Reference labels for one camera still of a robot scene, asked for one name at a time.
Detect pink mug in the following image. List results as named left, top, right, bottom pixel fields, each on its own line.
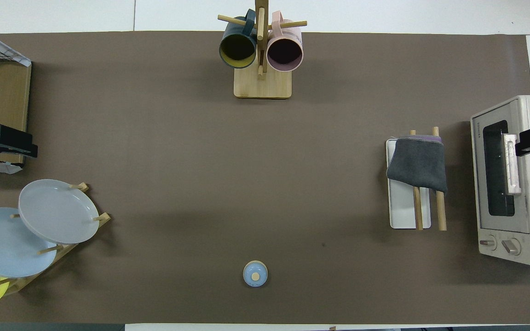
left=266, top=11, right=304, bottom=73

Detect light blue plate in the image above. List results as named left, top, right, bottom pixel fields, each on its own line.
left=0, top=207, right=58, bottom=278

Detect wooden plate rack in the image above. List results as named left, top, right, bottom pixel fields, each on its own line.
left=0, top=183, right=111, bottom=296

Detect white towel rack wooden bars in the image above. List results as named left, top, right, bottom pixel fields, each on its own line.
left=386, top=127, right=447, bottom=231

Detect wooden shelf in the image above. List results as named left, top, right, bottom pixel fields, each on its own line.
left=0, top=36, right=32, bottom=174

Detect wooden mug tree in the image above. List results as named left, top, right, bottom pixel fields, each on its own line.
left=218, top=0, right=308, bottom=99

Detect purple and grey towel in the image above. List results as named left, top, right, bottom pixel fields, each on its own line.
left=386, top=134, right=448, bottom=194

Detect brown table mat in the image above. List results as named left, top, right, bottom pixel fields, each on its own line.
left=0, top=31, right=530, bottom=325

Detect grey plate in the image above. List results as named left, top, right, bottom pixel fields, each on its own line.
left=18, top=179, right=100, bottom=245

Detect dark blue mug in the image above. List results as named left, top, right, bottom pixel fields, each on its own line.
left=219, top=9, right=257, bottom=69

